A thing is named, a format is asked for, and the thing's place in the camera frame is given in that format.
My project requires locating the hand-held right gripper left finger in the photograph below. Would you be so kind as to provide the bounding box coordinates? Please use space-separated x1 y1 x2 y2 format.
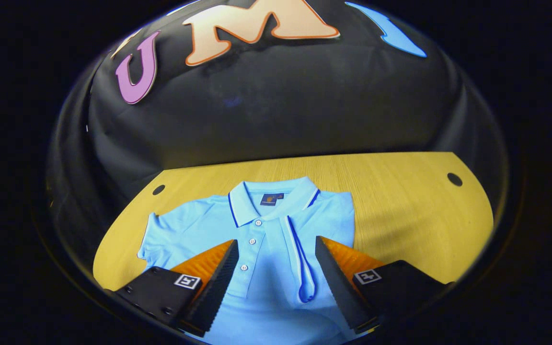
112 239 240 337

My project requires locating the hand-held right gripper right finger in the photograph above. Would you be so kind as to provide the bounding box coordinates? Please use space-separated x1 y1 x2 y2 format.
314 236 449 335

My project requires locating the light blue polo T-shirt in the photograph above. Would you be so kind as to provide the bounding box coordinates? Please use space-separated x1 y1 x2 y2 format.
137 176 368 345

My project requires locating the black backdrop cloth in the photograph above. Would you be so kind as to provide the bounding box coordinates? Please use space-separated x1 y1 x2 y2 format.
46 0 511 226

